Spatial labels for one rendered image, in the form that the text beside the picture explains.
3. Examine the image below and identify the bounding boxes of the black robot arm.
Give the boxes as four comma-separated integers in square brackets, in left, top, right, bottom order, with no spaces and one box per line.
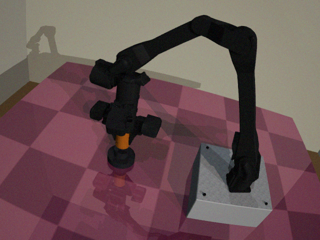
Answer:
[89,15,261,193]

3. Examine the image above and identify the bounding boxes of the orange cylinder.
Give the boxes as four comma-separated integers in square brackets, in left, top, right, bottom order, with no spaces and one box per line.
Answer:
[115,132,131,150]

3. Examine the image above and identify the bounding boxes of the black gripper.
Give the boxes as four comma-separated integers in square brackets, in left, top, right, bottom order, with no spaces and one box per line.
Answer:
[90,95,162,145]

